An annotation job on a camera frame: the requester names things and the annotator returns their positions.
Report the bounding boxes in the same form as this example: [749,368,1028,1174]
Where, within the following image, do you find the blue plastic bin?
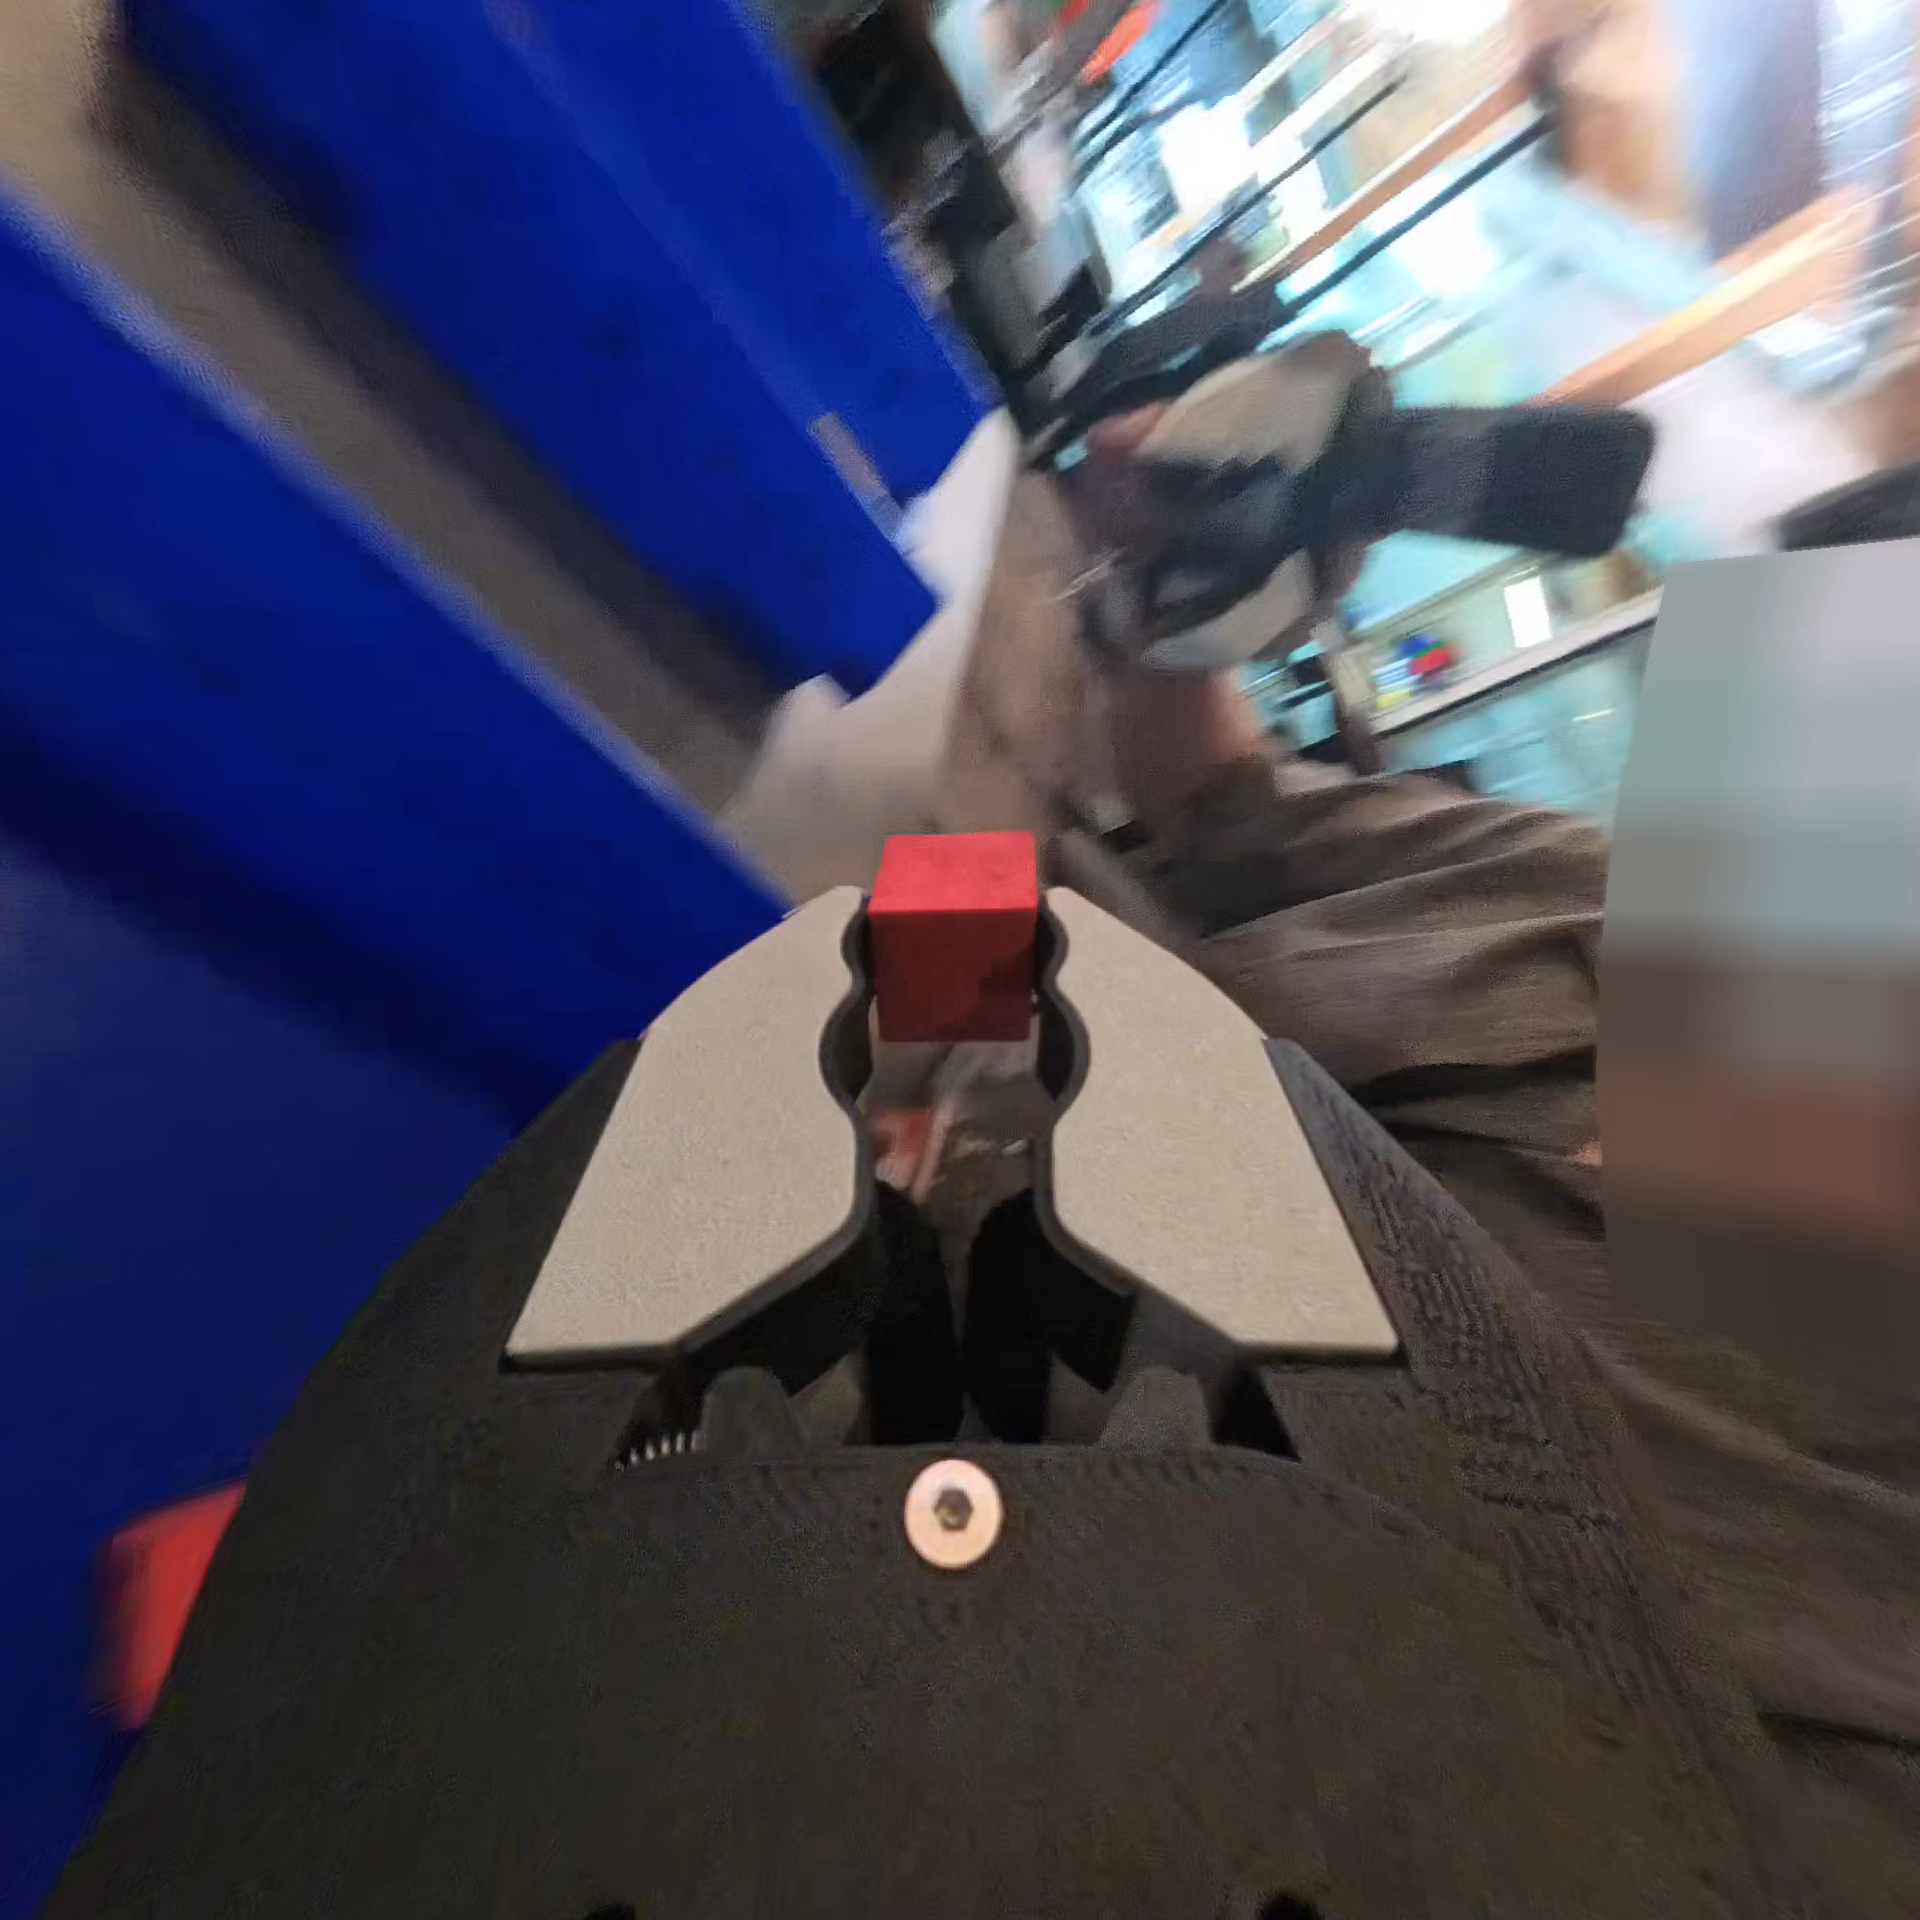
[0,194,798,1920]
[129,0,993,700]

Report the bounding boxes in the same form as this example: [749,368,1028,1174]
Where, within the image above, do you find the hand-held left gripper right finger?
[1035,884,1404,1365]

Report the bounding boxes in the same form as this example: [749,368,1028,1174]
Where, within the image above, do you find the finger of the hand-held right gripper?
[1131,333,1379,506]
[1106,533,1334,677]

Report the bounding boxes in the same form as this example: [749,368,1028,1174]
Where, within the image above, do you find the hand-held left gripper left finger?
[502,884,875,1369]

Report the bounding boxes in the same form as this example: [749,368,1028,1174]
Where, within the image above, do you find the red wooden cube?
[93,1481,250,1736]
[867,833,1042,1044]

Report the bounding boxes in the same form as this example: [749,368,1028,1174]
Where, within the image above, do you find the person's grey clothing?
[1576,1318,1920,1920]

